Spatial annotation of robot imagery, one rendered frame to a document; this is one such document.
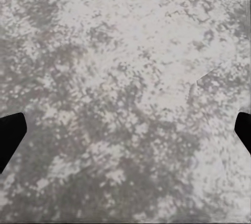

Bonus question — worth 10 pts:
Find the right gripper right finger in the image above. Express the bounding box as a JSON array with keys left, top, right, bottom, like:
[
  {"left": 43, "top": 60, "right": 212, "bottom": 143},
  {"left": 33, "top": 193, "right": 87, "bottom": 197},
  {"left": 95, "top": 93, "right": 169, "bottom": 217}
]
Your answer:
[{"left": 234, "top": 112, "right": 251, "bottom": 154}]

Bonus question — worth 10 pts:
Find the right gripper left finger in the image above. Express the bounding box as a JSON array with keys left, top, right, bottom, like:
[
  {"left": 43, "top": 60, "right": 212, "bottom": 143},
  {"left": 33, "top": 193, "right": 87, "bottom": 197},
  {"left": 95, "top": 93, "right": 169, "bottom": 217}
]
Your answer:
[{"left": 0, "top": 112, "right": 27, "bottom": 175}]

